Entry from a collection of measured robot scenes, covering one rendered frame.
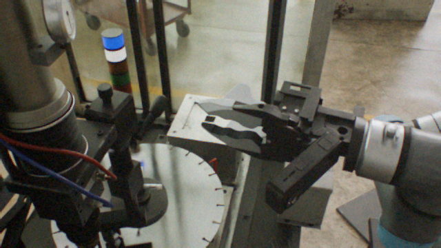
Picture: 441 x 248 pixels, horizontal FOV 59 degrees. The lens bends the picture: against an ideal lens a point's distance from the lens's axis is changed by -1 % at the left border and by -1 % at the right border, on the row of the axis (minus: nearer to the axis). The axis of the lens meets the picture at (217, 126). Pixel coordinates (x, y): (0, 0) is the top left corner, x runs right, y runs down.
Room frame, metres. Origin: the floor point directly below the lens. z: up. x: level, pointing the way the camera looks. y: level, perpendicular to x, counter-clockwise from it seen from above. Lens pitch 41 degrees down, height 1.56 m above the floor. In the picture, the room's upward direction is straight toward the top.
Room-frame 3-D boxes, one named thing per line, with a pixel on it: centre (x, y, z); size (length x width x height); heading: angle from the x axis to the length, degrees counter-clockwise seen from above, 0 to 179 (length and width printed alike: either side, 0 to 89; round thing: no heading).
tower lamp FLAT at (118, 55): (0.77, 0.23, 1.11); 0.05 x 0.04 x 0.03; 77
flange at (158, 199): (0.48, 0.15, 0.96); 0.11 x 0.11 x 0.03
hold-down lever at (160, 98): (0.43, 0.11, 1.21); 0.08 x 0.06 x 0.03; 167
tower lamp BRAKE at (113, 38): (0.77, 0.23, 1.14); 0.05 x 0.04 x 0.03; 77
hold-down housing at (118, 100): (0.40, 0.14, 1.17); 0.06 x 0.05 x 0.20; 158
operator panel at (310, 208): (0.70, -0.23, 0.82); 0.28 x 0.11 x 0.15; 167
